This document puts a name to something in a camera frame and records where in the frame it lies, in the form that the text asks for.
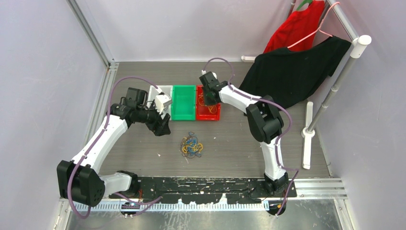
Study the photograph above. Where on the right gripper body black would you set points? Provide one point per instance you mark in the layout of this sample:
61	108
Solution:
207	100

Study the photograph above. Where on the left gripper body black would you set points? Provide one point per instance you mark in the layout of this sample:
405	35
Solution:
151	117

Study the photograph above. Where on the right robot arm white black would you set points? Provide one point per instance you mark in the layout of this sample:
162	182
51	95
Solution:
264	120

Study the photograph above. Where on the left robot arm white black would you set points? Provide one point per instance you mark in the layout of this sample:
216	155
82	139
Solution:
79	178

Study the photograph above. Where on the red plastic bin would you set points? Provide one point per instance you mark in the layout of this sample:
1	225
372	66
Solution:
203	112

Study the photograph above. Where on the green plastic bin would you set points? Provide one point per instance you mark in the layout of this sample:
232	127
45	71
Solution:
184	103

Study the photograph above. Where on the white plastic bin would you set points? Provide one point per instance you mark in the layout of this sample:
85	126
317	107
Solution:
155	90

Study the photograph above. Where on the black shirt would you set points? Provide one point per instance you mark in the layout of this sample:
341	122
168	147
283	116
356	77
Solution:
290	77

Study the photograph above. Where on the red shirt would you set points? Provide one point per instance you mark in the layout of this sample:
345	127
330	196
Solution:
298	25

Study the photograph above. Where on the pink clothes hanger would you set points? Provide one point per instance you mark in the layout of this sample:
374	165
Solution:
318	28

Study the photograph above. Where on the green clothes hanger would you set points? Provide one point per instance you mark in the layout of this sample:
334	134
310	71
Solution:
303	3

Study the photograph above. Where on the white clothes rack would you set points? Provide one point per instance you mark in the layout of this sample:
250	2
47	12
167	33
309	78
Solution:
359	45

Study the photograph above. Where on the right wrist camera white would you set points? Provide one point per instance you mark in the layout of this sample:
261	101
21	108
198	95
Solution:
209	74

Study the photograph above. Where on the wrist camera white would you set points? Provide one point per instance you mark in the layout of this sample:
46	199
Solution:
162	101
209	74

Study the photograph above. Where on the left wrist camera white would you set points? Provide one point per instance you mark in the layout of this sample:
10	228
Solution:
162	101

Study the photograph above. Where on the aluminium frame post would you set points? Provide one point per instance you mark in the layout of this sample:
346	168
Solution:
92	30

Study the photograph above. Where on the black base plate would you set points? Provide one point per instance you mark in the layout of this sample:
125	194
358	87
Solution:
207	190

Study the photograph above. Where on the white cable duct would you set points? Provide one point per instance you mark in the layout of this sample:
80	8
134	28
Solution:
222	206

